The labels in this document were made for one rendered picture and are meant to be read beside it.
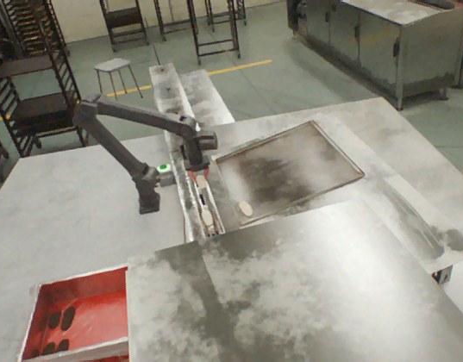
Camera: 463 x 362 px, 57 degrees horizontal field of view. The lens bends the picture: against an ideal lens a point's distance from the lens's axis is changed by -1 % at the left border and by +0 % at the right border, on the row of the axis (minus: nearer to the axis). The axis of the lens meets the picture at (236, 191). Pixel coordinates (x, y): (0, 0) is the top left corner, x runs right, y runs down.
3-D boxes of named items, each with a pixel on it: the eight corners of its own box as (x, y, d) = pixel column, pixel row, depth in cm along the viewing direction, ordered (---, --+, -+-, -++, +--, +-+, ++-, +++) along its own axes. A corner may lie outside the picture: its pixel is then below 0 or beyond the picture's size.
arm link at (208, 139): (184, 117, 165) (179, 127, 158) (214, 115, 163) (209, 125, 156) (191, 144, 172) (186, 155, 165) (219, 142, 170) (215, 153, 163)
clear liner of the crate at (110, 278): (46, 300, 147) (34, 280, 142) (184, 270, 151) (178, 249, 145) (23, 390, 120) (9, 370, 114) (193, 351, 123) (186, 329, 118)
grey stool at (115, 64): (143, 97, 519) (134, 60, 494) (119, 109, 499) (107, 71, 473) (126, 92, 541) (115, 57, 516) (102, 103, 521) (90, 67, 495)
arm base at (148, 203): (141, 198, 192) (140, 215, 182) (136, 184, 188) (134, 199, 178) (160, 195, 193) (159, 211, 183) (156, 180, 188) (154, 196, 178)
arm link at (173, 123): (90, 102, 168) (78, 114, 159) (90, 89, 164) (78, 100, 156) (197, 128, 168) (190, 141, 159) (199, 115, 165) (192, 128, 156)
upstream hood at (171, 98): (151, 77, 319) (147, 65, 314) (174, 71, 321) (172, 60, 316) (169, 154, 217) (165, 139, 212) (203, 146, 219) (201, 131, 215)
